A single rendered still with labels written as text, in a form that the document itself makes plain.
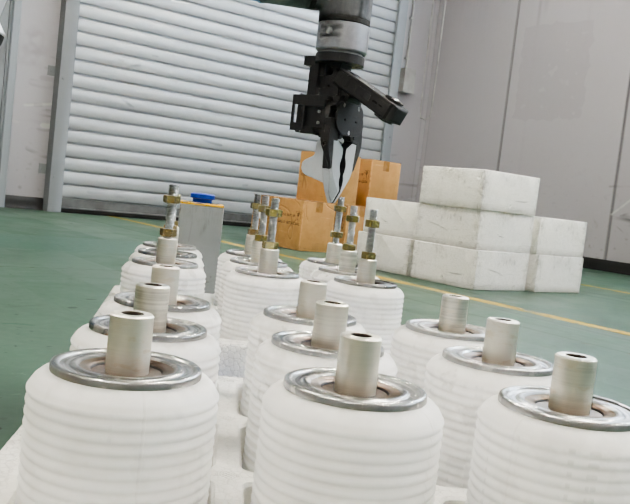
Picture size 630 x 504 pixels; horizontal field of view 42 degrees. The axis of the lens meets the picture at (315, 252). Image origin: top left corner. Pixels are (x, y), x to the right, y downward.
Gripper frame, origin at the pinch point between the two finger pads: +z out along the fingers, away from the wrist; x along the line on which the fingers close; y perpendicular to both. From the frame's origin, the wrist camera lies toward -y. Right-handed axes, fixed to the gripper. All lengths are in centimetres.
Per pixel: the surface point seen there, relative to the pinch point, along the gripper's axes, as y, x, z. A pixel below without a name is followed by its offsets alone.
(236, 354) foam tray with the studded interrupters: -10.0, 32.0, 18.2
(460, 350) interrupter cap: -42, 48, 10
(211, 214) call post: 22.5, 0.8, 5.5
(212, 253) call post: 21.9, 0.3, 11.7
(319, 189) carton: 212, -316, -1
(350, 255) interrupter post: -8.6, 8.3, 7.7
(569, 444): -54, 61, 11
